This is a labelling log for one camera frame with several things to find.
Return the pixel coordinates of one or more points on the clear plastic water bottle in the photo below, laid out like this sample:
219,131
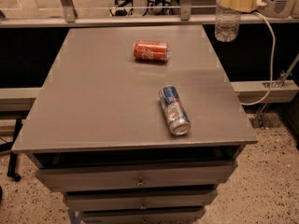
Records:
226,24

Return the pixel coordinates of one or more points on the blue silver energy drink can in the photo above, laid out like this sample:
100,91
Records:
174,113

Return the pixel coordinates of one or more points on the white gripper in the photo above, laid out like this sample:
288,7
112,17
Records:
275,1

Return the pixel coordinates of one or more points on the top grey drawer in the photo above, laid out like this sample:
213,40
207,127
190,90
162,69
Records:
156,175

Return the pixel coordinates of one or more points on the bottom grey drawer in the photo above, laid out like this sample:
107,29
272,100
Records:
146,216

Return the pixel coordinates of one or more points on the middle grey drawer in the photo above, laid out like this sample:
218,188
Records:
141,200

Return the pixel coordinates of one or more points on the grey drawer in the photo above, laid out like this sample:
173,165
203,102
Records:
156,175
146,216
141,200

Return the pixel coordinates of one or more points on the grey metal railing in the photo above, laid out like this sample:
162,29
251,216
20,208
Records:
87,13

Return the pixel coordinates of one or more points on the orange soda can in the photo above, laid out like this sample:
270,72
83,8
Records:
151,50

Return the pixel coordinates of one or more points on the grey drawer cabinet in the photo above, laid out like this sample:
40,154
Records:
100,105

